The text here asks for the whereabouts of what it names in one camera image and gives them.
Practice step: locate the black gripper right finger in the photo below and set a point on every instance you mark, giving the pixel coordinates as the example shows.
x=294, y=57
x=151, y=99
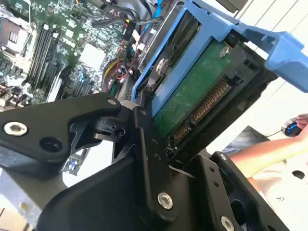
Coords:
x=208, y=176

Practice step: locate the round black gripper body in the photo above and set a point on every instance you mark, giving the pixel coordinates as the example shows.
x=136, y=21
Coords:
x=101, y=204

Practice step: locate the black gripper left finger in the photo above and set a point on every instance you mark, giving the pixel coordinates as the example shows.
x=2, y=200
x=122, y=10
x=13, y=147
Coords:
x=48, y=125

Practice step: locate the hard disk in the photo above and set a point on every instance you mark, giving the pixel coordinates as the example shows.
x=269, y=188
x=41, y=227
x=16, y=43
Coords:
x=183, y=96

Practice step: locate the person hand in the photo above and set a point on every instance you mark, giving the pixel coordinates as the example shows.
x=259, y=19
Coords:
x=304, y=120

